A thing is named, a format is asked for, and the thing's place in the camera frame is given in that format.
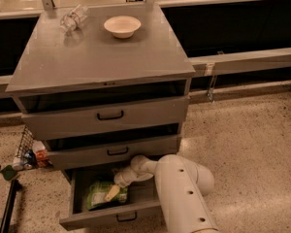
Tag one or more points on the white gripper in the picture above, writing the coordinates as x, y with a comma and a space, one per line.
123, 180

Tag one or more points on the green rice chip bag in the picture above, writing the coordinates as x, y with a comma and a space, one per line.
97, 191

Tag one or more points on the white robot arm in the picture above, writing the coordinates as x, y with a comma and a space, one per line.
181, 186

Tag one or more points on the grey bottom drawer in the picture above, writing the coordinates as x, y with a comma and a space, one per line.
142, 199

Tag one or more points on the grey drawer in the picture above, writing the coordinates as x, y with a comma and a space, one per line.
106, 118
142, 199
109, 153

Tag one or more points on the grey middle drawer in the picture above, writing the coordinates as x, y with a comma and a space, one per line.
109, 153

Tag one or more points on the grey top drawer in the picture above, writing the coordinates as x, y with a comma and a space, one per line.
106, 118

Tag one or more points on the grey drawer cabinet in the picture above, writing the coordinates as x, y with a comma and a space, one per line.
90, 67

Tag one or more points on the orange snack packet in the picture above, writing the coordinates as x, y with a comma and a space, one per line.
41, 154

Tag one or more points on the blue can in basket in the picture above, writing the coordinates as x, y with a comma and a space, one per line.
30, 161

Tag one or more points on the black stand leg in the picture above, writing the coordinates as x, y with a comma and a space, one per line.
5, 223

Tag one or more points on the white bottle in basket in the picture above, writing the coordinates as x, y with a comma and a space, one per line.
17, 164

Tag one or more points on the green object on floor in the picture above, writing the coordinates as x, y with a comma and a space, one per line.
9, 173

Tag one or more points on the hanging metal hook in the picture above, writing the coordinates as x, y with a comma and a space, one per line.
211, 87

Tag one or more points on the white paper bowl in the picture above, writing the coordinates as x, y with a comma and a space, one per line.
122, 27

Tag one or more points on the clear plastic water bottle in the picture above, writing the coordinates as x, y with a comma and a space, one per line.
74, 19

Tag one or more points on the wire basket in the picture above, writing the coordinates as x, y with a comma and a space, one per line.
26, 143

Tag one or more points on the grey rail beam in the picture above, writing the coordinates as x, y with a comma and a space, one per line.
240, 62

